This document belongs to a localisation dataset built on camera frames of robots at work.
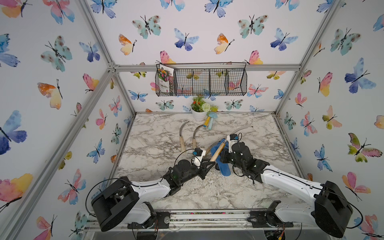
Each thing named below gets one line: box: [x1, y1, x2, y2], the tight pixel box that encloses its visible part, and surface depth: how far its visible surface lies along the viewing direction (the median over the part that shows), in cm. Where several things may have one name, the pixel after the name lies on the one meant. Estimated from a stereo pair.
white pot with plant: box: [190, 94, 219, 122], surface depth 109 cm
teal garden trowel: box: [208, 111, 218, 130], surface depth 116 cm
